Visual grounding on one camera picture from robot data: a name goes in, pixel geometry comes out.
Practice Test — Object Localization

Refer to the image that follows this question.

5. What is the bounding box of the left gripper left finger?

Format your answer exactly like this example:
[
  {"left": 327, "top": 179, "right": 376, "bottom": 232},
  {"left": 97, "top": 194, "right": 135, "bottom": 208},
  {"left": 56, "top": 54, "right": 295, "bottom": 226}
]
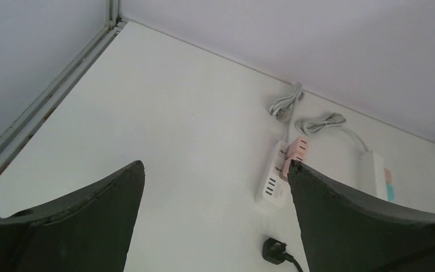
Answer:
[{"left": 0, "top": 161, "right": 145, "bottom": 271}]

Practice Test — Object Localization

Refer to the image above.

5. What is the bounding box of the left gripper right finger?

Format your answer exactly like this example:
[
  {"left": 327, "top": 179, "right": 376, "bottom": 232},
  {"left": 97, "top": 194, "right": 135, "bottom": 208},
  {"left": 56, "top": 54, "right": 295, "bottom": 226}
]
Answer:
[{"left": 288, "top": 160, "right": 435, "bottom": 271}]

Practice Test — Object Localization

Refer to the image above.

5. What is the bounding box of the teal plug adapter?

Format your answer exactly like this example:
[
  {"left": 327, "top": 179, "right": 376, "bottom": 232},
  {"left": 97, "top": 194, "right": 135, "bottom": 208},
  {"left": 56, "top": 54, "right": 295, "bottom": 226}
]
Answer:
[{"left": 386, "top": 183, "right": 395, "bottom": 202}]

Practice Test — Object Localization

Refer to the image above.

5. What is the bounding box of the white power strip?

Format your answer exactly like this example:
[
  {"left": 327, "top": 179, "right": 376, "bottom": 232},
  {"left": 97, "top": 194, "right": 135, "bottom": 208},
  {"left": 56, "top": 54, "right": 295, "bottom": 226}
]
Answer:
[
  {"left": 357, "top": 151, "right": 388, "bottom": 201},
  {"left": 254, "top": 141, "right": 291, "bottom": 212}
]

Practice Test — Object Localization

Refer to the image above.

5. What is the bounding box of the pink plug adapter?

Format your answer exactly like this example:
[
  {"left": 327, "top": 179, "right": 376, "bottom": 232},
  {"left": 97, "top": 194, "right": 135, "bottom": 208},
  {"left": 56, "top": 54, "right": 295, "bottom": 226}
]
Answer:
[
  {"left": 384, "top": 168, "right": 393, "bottom": 184},
  {"left": 280, "top": 153, "right": 305, "bottom": 181},
  {"left": 287, "top": 137, "right": 309, "bottom": 156}
]

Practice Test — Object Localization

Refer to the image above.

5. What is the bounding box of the black coiled power cord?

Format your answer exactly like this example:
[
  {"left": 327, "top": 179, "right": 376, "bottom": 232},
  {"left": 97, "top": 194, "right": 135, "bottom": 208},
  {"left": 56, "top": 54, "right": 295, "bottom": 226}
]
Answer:
[{"left": 262, "top": 237, "right": 305, "bottom": 272}]

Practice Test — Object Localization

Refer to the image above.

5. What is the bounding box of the grey cord of near strip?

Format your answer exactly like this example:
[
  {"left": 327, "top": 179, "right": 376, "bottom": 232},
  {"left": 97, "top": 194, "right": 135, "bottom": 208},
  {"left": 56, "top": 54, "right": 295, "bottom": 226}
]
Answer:
[{"left": 295, "top": 112, "right": 370, "bottom": 153}]

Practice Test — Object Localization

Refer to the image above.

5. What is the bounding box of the grey cord of strip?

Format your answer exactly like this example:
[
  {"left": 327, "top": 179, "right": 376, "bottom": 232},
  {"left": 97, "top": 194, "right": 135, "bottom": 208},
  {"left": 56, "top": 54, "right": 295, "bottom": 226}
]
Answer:
[
  {"left": 295, "top": 112, "right": 370, "bottom": 153},
  {"left": 268, "top": 82, "right": 305, "bottom": 143}
]

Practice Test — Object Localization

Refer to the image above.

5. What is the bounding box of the grey cord of far strip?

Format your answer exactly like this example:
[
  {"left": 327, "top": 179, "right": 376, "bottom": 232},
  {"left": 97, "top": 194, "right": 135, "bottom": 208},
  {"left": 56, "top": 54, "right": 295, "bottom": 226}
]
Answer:
[{"left": 268, "top": 82, "right": 305, "bottom": 143}]

